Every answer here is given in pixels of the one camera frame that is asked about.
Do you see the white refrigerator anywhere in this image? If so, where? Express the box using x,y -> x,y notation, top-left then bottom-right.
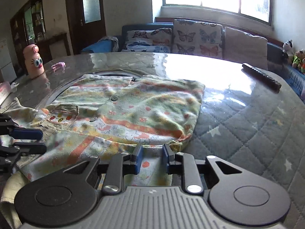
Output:
0,38 -> 17,83

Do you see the dark wooden door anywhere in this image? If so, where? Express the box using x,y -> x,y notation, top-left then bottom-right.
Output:
65,0 -> 106,55

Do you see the upright butterfly print cushion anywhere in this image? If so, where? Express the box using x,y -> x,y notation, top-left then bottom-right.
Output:
172,19 -> 223,59

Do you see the pink cartoon water bottle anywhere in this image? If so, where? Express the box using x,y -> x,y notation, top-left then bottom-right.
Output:
23,44 -> 44,79

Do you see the plain beige cushion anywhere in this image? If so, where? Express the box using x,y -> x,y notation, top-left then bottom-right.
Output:
223,27 -> 268,70

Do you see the pink hair tie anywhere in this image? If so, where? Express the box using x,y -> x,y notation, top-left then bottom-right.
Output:
51,61 -> 66,73

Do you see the orange fox plush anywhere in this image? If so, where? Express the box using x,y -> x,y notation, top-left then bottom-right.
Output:
299,58 -> 305,74

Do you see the blue sofa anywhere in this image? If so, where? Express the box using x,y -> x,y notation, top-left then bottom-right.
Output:
81,20 -> 304,98

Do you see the black remote control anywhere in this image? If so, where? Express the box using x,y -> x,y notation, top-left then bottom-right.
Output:
242,63 -> 282,93

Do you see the grey cloth on sofa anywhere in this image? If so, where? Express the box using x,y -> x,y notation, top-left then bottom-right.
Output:
98,35 -> 121,52

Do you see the brown bear plush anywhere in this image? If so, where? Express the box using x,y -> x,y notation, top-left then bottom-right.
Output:
292,50 -> 304,70

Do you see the left butterfly print cushion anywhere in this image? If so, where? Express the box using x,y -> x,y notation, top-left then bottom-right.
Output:
121,27 -> 173,53

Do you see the grey quilted star tablecloth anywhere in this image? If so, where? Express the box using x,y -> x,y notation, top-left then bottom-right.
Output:
0,51 -> 305,229

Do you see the dark wooden display cabinet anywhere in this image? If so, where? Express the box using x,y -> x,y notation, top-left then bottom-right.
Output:
10,0 -> 71,77

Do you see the white tissue pack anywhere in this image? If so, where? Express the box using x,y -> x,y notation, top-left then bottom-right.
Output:
0,81 -> 19,105

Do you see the colourful patterned child shirt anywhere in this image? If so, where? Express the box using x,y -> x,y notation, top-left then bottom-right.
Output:
1,74 -> 205,228

